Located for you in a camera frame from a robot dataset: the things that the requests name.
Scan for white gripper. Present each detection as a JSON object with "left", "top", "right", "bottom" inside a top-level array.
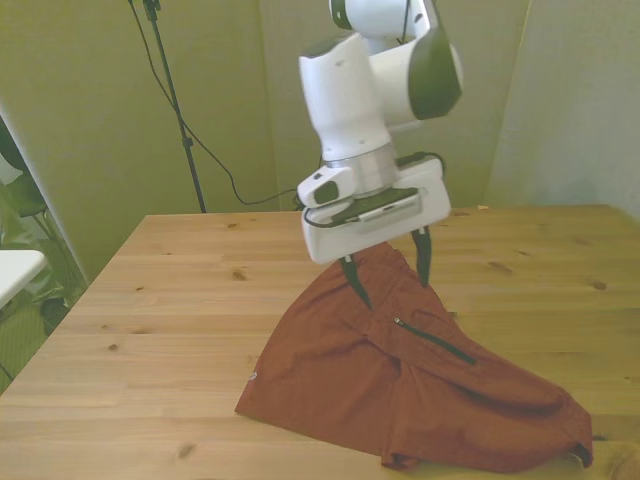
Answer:
[{"left": 301, "top": 157, "right": 453, "bottom": 312}]

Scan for rust red shorts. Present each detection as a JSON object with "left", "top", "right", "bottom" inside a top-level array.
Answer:
[{"left": 234, "top": 244, "right": 595, "bottom": 474}]

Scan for white side table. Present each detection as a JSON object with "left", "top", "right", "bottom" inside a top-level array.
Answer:
[{"left": 0, "top": 248, "right": 47, "bottom": 309}]

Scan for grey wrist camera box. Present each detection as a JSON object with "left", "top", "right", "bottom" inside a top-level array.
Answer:
[{"left": 327, "top": 185, "right": 424, "bottom": 235}]

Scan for white slanted frame bar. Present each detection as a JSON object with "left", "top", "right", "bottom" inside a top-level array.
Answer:
[{"left": 0, "top": 99, "right": 90, "bottom": 287}]

